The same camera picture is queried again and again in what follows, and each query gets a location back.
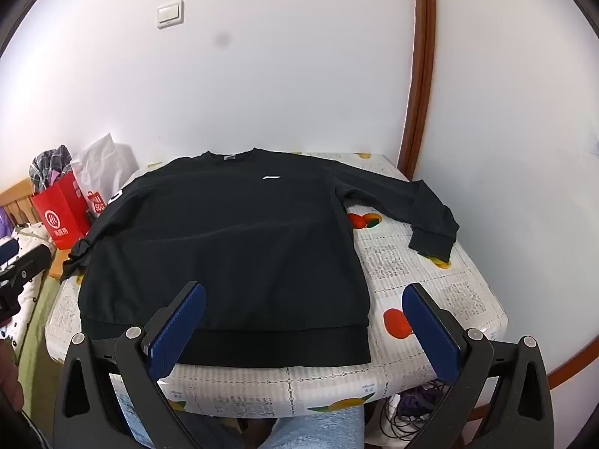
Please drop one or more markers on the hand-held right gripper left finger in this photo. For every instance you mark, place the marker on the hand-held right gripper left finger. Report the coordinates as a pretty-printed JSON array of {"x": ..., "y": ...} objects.
[{"x": 180, "y": 327}]

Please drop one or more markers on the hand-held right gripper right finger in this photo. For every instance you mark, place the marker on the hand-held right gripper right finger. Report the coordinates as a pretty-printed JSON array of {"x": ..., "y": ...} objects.
[{"x": 430, "y": 332}]

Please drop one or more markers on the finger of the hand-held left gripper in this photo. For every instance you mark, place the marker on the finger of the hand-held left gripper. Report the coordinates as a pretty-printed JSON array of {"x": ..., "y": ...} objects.
[{"x": 35, "y": 262}]

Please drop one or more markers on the black sweatshirt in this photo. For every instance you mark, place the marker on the black sweatshirt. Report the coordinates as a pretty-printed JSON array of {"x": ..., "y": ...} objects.
[{"x": 224, "y": 234}]

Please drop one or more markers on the person's left forearm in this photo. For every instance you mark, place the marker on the person's left forearm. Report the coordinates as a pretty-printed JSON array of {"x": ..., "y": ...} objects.
[{"x": 9, "y": 374}]

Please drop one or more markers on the green mat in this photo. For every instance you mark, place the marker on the green mat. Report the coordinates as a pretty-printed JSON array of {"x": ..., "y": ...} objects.
[{"x": 40, "y": 308}]

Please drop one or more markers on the purple bag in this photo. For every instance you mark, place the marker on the purple bag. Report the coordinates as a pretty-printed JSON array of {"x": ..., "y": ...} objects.
[{"x": 3, "y": 224}]

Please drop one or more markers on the red paper bag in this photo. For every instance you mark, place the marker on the red paper bag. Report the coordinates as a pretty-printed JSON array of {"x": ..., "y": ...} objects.
[{"x": 61, "y": 215}]

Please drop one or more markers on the fruit print tablecloth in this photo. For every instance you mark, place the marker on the fruit print tablecloth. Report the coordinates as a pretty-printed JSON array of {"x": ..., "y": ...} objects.
[{"x": 421, "y": 271}]

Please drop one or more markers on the wooden headboard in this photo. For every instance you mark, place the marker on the wooden headboard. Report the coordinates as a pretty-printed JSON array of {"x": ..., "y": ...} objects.
[{"x": 18, "y": 201}]

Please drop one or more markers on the plaid cloth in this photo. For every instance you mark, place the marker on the plaid cloth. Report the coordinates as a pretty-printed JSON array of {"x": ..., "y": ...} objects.
[{"x": 49, "y": 161}]

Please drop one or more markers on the white plastic bag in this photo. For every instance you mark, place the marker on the white plastic bag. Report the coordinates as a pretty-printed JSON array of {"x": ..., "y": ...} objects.
[{"x": 107, "y": 159}]

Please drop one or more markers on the brown wooden baseboard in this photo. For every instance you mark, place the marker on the brown wooden baseboard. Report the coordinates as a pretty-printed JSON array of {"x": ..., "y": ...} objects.
[{"x": 575, "y": 365}]

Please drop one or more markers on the person's leg in jeans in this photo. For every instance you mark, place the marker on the person's leg in jeans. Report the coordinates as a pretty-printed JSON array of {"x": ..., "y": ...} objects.
[{"x": 318, "y": 430}]

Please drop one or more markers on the brown wooden door frame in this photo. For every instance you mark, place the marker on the brown wooden door frame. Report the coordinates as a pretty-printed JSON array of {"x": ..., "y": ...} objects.
[{"x": 421, "y": 56}]

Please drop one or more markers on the white light switch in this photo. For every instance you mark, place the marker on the white light switch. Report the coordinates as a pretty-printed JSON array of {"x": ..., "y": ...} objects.
[{"x": 169, "y": 14}]

